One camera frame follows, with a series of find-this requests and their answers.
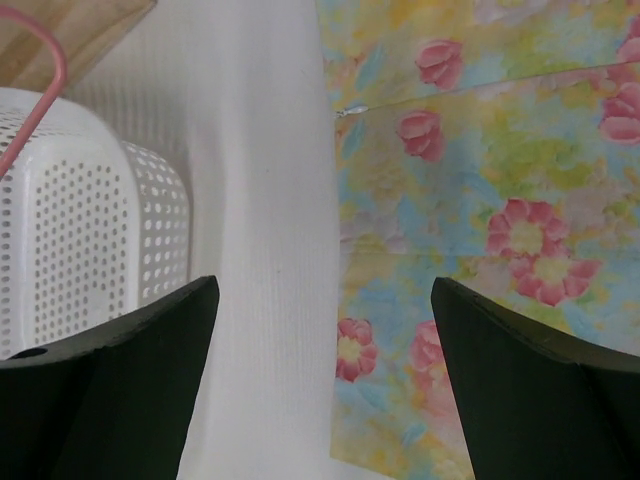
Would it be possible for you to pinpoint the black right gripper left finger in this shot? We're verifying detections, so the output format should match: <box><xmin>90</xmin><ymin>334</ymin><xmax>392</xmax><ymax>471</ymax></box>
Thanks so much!
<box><xmin>1</xmin><ymin>276</ymin><xmax>219</xmax><ymax>479</ymax></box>

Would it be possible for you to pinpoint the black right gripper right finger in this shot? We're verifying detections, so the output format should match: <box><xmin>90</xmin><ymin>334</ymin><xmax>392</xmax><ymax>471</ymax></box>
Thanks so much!
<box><xmin>431</xmin><ymin>278</ymin><xmax>639</xmax><ymax>480</ymax></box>

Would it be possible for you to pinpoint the floral pastel skirt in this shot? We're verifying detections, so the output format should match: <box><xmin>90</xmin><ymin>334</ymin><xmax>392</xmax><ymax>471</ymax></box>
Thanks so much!
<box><xmin>316</xmin><ymin>1</ymin><xmax>639</xmax><ymax>479</ymax></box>

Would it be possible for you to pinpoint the pink wire hanger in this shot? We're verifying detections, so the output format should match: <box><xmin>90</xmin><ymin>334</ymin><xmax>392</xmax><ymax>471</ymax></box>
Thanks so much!
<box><xmin>1</xmin><ymin>6</ymin><xmax>68</xmax><ymax>177</ymax></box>

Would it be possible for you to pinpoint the white perforated plastic basket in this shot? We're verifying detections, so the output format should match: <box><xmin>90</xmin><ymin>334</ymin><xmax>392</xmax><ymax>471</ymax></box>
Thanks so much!
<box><xmin>1</xmin><ymin>99</ymin><xmax>190</xmax><ymax>358</ymax></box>

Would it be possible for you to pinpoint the wooden clothes rack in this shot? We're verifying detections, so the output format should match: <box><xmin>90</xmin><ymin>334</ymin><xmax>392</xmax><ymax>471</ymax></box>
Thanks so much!
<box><xmin>1</xmin><ymin>0</ymin><xmax>156</xmax><ymax>92</ymax></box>

